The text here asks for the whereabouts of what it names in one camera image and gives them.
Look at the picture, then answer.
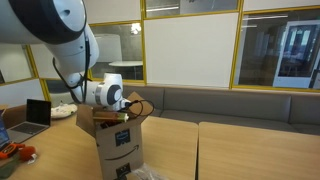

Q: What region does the brown cardboard box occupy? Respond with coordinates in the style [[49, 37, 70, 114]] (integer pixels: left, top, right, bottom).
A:
[[76, 92, 154, 180]]

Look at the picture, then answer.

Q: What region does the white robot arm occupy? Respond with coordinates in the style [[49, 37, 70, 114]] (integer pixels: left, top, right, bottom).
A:
[[0, 0, 127, 111]]

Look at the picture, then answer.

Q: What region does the open grey laptop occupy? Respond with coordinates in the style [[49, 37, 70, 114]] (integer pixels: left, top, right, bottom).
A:
[[4, 99, 51, 143]]

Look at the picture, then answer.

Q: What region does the red plush toy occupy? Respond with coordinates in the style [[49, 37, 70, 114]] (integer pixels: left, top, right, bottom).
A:
[[18, 146, 37, 163]]

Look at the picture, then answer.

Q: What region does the orange black tool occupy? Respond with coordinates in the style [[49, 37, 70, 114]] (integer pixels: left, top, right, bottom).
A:
[[0, 142, 25, 159]]

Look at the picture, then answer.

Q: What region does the clear plastic bag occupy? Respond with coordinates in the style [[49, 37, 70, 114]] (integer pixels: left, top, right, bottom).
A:
[[132, 163, 163, 180]]

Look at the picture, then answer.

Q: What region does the white plate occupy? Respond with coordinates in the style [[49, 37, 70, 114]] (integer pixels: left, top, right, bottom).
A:
[[51, 104, 77, 119]]

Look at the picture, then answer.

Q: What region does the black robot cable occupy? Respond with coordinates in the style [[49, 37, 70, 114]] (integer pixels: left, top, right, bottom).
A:
[[124, 99, 156, 120]]

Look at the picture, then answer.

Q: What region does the grey bench sofa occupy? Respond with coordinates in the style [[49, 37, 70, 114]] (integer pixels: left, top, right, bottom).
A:
[[46, 79, 320, 136]]

